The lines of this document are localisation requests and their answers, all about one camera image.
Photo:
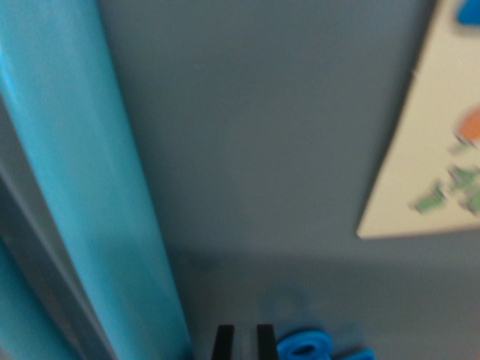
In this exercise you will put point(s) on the cream shopping list note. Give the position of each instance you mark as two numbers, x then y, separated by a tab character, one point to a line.
423	168

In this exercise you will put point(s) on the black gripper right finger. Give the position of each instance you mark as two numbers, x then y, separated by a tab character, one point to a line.
267	343

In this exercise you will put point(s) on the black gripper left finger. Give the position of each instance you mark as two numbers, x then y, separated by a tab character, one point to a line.
224	343

